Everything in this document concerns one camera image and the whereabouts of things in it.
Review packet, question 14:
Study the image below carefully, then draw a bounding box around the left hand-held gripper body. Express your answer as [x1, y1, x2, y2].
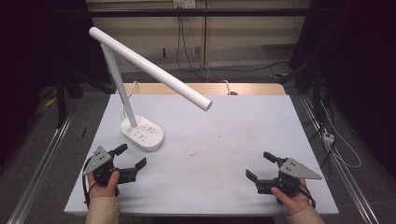
[82, 145, 138, 188]

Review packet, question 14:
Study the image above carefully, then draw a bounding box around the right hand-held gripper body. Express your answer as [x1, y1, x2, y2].
[255, 157, 323, 198]

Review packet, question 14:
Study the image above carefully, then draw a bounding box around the black horizontal bar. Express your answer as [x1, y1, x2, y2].
[88, 7, 313, 18]

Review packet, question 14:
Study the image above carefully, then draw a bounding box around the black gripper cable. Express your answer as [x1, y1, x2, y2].
[298, 182, 317, 209]
[81, 156, 98, 209]

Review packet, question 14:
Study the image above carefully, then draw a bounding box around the metal floor rail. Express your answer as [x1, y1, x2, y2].
[298, 93, 380, 224]
[7, 114, 75, 224]

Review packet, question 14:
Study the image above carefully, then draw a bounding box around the white power strip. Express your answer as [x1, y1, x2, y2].
[322, 130, 336, 146]

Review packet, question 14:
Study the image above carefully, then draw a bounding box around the short white cable loop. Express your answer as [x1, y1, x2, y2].
[219, 79, 239, 96]

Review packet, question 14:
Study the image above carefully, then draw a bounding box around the white wall socket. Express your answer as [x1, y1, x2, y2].
[173, 0, 197, 9]

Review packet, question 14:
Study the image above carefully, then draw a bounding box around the person's right hand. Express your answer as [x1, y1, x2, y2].
[270, 178, 311, 217]

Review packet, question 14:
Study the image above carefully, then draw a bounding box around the yellow floor tape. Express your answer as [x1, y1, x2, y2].
[44, 95, 59, 108]

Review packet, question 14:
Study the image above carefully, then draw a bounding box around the thin white floor cable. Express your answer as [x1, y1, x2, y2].
[319, 101, 362, 170]

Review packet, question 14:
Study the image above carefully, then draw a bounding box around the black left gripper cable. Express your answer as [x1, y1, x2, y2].
[81, 156, 98, 209]

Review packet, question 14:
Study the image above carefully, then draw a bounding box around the black metal stand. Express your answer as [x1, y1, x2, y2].
[54, 72, 84, 129]

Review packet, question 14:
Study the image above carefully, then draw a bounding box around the black hanging cable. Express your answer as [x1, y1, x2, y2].
[176, 15, 290, 82]

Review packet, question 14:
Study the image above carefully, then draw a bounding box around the person's left hand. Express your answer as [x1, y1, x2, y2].
[87, 170, 121, 200]

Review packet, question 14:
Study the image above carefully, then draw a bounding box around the white desk lamp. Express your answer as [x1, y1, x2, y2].
[88, 26, 214, 153]

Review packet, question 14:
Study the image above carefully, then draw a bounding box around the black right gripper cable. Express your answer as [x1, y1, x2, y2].
[298, 182, 317, 209]

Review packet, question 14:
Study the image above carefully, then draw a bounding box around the white lamp cable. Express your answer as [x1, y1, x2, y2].
[121, 80, 139, 120]

